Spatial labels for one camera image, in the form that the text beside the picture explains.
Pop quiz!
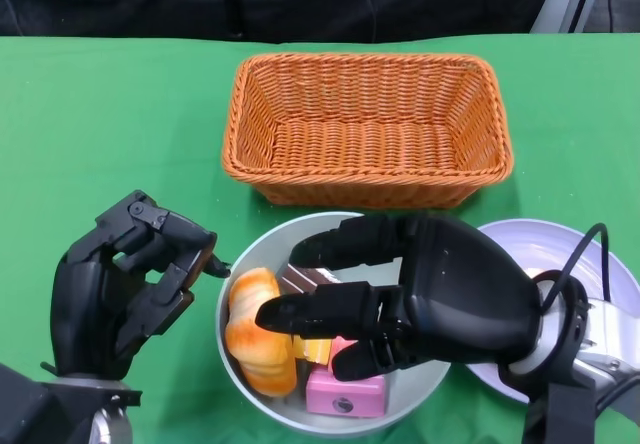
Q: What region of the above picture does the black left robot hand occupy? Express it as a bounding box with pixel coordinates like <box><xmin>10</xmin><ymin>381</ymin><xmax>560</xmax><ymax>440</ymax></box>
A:
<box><xmin>49</xmin><ymin>189</ymin><xmax>232</xmax><ymax>380</ymax></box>

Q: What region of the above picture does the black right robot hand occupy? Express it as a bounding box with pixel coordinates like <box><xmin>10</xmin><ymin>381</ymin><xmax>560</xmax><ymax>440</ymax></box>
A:
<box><xmin>254</xmin><ymin>215</ymin><xmax>544</xmax><ymax>383</ymax></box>

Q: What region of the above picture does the brown chocolate cake bar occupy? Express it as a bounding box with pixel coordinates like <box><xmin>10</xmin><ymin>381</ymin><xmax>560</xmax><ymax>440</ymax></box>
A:
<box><xmin>277</xmin><ymin>263</ymin><xmax>344</xmax><ymax>298</ymax></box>

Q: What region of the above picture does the orange striped bread roll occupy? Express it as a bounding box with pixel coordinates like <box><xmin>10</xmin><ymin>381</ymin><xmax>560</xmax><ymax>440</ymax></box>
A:
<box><xmin>224</xmin><ymin>267</ymin><xmax>299</xmax><ymax>398</ymax></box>

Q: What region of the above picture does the grey-green bowl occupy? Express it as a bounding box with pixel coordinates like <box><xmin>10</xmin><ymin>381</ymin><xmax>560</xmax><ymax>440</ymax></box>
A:
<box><xmin>215</xmin><ymin>211</ymin><xmax>451</xmax><ymax>438</ymax></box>

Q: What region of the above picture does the lavender plate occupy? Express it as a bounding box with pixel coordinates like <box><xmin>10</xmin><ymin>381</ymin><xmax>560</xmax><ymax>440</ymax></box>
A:
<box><xmin>467</xmin><ymin>219</ymin><xmax>631</xmax><ymax>405</ymax></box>

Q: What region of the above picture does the pink rectangular cake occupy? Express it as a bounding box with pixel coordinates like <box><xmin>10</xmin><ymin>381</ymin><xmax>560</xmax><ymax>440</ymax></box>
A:
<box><xmin>304</xmin><ymin>367</ymin><xmax>387</xmax><ymax>418</ymax></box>

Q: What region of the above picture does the orange wicker basket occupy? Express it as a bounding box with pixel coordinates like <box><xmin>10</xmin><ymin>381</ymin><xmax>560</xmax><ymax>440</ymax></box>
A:
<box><xmin>221</xmin><ymin>52</ymin><xmax>514</xmax><ymax>210</ymax></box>

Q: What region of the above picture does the green tablecloth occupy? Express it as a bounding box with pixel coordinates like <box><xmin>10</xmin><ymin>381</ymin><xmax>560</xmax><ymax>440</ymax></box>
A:
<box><xmin>0</xmin><ymin>31</ymin><xmax>640</xmax><ymax>444</ymax></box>

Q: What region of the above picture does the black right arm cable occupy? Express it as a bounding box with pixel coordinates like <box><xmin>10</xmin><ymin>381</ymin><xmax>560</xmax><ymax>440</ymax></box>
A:
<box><xmin>539</xmin><ymin>222</ymin><xmax>612</xmax><ymax>315</ymax></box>

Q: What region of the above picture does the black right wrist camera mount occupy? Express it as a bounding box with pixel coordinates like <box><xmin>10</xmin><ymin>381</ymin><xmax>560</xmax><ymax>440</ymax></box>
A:
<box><xmin>519</xmin><ymin>381</ymin><xmax>599</xmax><ymax>444</ymax></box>

